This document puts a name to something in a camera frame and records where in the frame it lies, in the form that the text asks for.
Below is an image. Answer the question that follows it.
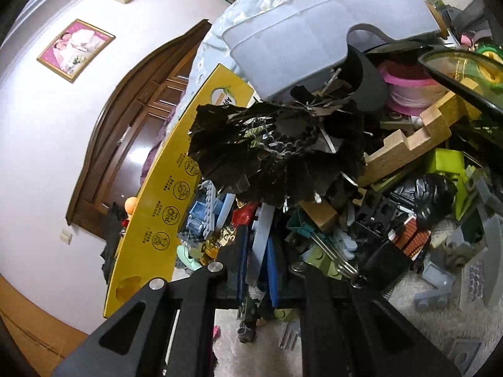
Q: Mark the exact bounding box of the yellow cardboard box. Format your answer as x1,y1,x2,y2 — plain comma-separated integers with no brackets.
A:
103,64,254,319

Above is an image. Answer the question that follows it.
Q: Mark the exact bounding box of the pile of toy bricks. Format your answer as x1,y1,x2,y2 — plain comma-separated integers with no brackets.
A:
177,0,503,362

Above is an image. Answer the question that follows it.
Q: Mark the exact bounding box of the large grey plastic toy piece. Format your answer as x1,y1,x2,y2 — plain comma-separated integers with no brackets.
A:
222,0,441,101

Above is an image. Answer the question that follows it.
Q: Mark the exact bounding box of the purple cloth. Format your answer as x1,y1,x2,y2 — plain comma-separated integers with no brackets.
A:
139,141,166,186

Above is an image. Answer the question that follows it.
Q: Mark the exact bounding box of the transparent green toy canopy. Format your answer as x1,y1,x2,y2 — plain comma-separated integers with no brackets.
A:
418,47,503,119

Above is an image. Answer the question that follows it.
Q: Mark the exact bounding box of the dark wooden headboard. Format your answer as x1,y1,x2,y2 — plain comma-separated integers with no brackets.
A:
66,19,213,240

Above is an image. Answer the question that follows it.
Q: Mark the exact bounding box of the pink round toy container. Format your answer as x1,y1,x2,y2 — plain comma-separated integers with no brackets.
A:
379,63,449,117

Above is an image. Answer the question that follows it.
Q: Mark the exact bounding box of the tan stepped toy piece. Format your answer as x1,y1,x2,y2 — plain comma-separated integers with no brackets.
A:
363,90,477,184

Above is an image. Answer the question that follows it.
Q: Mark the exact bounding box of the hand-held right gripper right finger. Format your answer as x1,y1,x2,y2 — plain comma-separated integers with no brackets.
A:
267,239,460,377

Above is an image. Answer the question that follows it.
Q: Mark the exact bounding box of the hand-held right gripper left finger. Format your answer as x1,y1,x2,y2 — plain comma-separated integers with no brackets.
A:
51,226,249,377

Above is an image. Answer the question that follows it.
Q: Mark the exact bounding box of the dark cloth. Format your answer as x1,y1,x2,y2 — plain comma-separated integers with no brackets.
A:
100,202,129,284

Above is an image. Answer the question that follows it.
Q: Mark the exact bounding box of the black fan-shaped toy piece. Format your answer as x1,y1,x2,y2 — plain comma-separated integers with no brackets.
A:
188,100,368,210

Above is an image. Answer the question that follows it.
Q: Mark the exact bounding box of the pale long toy piece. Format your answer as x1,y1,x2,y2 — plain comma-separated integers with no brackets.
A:
247,203,276,286

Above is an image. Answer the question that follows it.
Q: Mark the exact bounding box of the blue floral duvet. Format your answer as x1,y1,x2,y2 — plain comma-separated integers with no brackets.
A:
189,0,394,99

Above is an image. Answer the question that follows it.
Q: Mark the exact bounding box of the black knobbly toy tire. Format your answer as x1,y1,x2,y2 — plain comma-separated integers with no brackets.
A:
416,175,459,229

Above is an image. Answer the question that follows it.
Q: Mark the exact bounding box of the framed wedding photo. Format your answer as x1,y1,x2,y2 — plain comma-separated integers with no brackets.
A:
36,19,116,84

